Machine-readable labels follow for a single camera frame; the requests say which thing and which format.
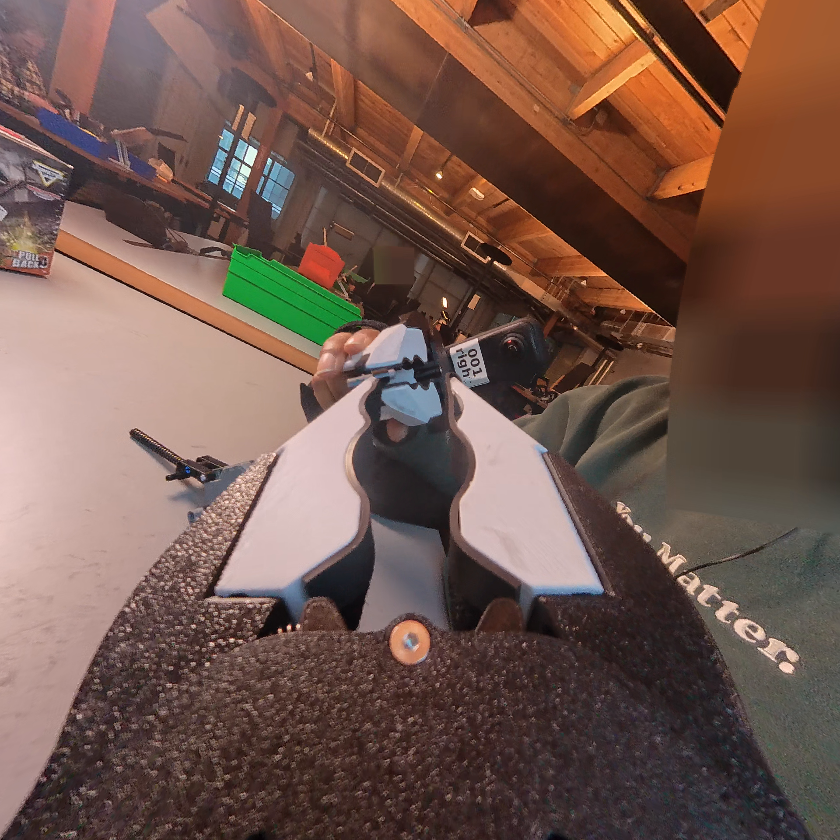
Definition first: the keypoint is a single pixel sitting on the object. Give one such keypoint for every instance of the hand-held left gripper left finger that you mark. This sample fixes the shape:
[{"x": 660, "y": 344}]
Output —
[{"x": 289, "y": 525}]

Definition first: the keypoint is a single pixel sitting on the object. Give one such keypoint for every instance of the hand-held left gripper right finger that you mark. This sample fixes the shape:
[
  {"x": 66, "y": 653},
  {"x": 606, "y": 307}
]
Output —
[{"x": 532, "y": 525}]

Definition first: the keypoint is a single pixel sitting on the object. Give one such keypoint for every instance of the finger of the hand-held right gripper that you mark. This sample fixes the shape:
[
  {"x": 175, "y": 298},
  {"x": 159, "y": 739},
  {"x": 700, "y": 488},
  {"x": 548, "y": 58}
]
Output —
[
  {"x": 418, "y": 404},
  {"x": 400, "y": 348}
]

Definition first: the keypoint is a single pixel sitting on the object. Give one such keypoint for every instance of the grey and black brick chassis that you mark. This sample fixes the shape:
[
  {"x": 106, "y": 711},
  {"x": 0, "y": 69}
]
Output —
[{"x": 197, "y": 469}]

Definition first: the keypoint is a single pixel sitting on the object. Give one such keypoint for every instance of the grey desk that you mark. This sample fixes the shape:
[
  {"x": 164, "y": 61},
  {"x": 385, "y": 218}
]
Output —
[{"x": 105, "y": 433}]

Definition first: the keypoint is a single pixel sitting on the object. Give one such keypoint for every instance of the orange red container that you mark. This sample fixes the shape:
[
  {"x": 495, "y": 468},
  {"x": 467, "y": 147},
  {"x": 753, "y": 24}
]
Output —
[{"x": 322, "y": 265}]

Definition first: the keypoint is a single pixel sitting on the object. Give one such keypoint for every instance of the green storage bin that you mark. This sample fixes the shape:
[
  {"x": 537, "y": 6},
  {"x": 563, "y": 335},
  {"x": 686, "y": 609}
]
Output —
[{"x": 282, "y": 295}]

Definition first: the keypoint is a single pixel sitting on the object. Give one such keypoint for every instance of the person in green sweatshirt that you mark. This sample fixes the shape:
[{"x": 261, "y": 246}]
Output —
[{"x": 735, "y": 656}]

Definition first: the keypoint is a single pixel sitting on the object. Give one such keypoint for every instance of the cluttered background workbench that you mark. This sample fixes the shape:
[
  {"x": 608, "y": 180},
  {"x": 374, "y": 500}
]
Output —
[{"x": 118, "y": 158}]

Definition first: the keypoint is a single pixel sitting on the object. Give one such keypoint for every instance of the toy truck box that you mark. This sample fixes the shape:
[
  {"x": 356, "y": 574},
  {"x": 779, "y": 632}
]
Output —
[{"x": 29, "y": 210}]

